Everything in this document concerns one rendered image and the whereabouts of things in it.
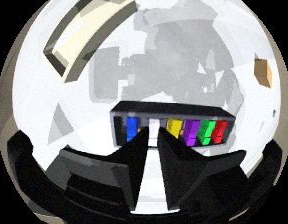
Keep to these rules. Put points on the yellow fuse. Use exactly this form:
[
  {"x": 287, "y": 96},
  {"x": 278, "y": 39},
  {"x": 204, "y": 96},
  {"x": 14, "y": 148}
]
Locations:
[{"x": 174, "y": 126}]

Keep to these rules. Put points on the beige square tray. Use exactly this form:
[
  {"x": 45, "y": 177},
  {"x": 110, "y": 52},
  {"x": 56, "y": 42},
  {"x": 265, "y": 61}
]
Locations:
[{"x": 80, "y": 32}]

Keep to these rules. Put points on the brown cube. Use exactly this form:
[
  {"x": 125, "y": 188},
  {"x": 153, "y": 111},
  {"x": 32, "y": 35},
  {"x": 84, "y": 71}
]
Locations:
[{"x": 262, "y": 72}]

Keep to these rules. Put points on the blue fuse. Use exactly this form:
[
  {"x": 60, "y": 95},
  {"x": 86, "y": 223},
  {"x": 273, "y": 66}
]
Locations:
[{"x": 133, "y": 126}]

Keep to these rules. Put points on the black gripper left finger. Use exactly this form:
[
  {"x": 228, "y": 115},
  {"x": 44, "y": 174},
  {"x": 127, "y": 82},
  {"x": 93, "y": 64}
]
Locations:
[{"x": 124, "y": 168}]

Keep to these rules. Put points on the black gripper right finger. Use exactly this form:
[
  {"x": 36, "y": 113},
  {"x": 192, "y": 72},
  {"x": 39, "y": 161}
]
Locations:
[{"x": 183, "y": 168}]

